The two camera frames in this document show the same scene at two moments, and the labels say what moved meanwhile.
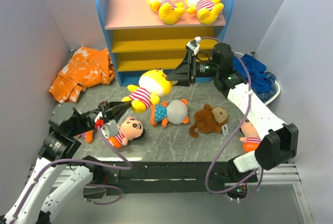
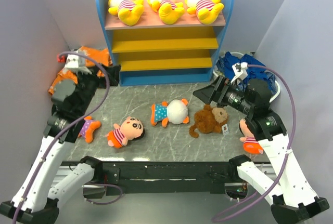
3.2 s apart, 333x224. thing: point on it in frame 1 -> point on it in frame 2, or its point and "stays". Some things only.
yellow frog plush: x=152 y=83 -> x=124 y=3
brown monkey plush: x=208 y=120 stays
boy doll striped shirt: x=130 y=128 stays
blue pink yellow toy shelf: x=140 y=43 stays
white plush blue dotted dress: x=176 y=113 stays
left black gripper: x=115 y=108 -> x=113 y=72
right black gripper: x=181 y=74 -> x=206 y=94
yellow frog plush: x=163 y=0 stays
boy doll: x=251 y=139 stays
